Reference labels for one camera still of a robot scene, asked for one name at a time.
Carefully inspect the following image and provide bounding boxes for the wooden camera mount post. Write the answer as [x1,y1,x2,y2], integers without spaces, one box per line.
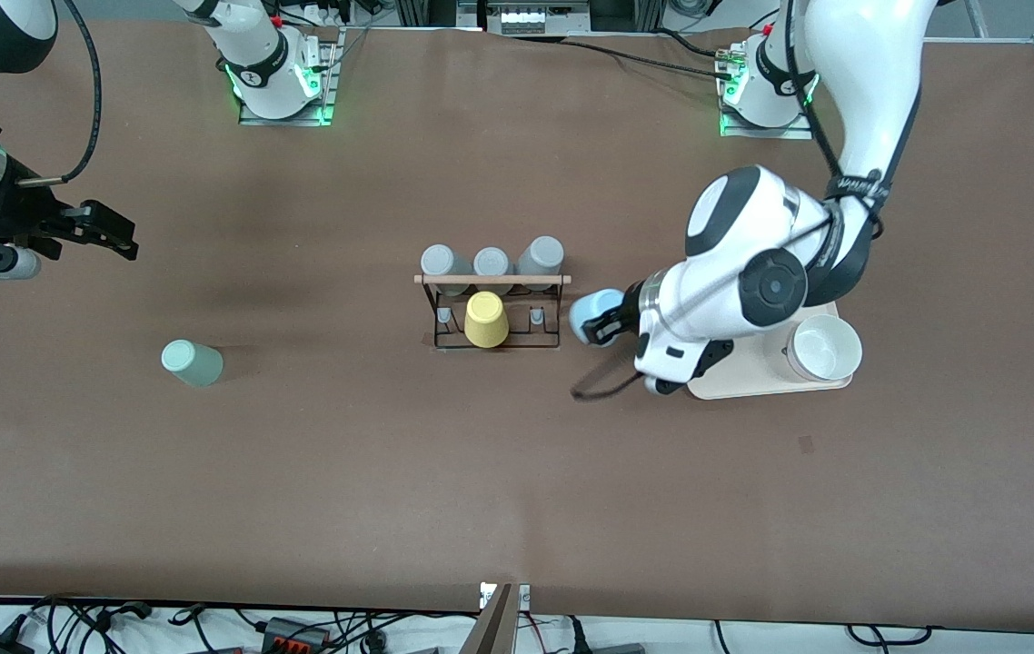
[460,582,532,654]

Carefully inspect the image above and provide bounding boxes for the tangled black cables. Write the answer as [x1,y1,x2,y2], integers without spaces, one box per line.
[0,595,236,654]

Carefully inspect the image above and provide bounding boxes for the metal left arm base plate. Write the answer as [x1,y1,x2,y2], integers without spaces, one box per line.
[719,38,816,141]

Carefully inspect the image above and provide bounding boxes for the black power strip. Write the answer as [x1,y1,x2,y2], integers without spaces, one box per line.
[261,617,333,654]

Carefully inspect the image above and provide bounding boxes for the beige plastic tray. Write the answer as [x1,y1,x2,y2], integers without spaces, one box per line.
[686,300,855,401]

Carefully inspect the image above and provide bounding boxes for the light blue cup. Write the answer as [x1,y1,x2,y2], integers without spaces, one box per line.
[568,288,629,347]

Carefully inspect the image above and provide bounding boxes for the mint green cup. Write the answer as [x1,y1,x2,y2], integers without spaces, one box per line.
[160,339,225,390]

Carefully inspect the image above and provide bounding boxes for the black looped floor cable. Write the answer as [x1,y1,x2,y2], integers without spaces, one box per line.
[847,623,934,649]

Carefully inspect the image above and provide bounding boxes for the yellow cup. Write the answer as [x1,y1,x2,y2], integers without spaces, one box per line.
[463,291,511,349]

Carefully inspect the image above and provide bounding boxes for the black wire cup rack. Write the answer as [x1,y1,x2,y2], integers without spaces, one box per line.
[413,272,573,352]

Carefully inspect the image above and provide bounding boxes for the white bowl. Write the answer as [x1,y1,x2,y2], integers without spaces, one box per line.
[786,313,864,383]

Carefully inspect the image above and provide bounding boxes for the black left camera bracket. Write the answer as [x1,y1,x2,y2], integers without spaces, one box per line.
[686,339,738,381]

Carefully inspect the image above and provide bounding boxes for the black cable across table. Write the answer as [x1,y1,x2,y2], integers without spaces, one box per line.
[517,35,741,81]

